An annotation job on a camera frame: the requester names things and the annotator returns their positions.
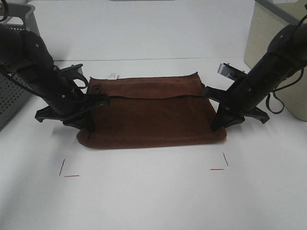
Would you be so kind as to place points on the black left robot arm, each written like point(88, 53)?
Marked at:
point(24, 53)

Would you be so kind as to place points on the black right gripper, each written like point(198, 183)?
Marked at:
point(242, 97)

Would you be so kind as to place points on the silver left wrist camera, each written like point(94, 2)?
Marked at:
point(72, 70)

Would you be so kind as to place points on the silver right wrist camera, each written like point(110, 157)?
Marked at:
point(230, 72)

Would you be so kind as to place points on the white towel label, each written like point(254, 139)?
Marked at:
point(113, 76)

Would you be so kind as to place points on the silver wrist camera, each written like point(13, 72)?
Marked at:
point(230, 72)
point(72, 70)

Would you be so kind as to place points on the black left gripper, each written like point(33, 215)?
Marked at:
point(66, 101)

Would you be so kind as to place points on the brown towel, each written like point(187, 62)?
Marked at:
point(151, 112)

